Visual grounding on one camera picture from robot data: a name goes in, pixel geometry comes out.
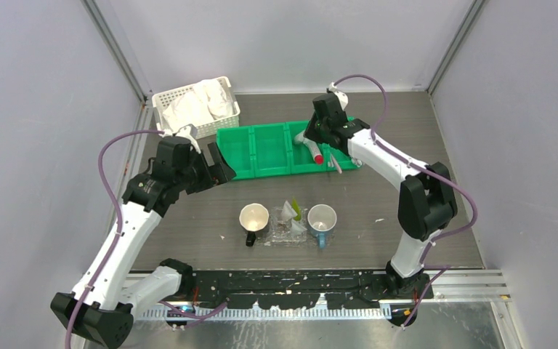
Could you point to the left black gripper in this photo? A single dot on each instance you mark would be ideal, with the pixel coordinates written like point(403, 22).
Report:
point(215, 174)

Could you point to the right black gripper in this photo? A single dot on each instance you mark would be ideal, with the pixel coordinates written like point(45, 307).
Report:
point(310, 132)

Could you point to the black mug cream inside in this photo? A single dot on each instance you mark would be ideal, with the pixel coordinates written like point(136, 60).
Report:
point(255, 221)

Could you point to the green compartment organizer bin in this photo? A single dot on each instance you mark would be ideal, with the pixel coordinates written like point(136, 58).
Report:
point(268, 150)

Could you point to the white plastic basket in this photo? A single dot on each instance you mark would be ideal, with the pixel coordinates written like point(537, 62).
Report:
point(209, 129)

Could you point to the yellow toothpaste tube red cap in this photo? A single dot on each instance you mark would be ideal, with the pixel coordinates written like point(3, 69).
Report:
point(295, 206)

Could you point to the clear oval textured tray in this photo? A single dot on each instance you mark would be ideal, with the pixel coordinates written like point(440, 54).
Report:
point(280, 232)

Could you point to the blue mug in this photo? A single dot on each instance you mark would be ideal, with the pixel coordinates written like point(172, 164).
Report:
point(322, 220)

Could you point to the white toothpaste tube orange cap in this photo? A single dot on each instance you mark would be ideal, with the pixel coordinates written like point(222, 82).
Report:
point(297, 229)

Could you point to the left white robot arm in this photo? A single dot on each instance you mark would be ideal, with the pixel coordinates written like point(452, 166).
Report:
point(100, 308)

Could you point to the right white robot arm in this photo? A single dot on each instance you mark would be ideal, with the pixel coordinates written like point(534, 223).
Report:
point(426, 201)

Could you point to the white tube red cap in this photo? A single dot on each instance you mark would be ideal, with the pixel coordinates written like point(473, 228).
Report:
point(314, 150)

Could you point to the white cloth in basket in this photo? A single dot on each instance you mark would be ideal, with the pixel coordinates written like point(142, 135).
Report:
point(205, 102)

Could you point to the white slotted cable duct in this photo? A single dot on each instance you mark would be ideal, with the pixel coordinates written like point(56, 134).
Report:
point(162, 313)

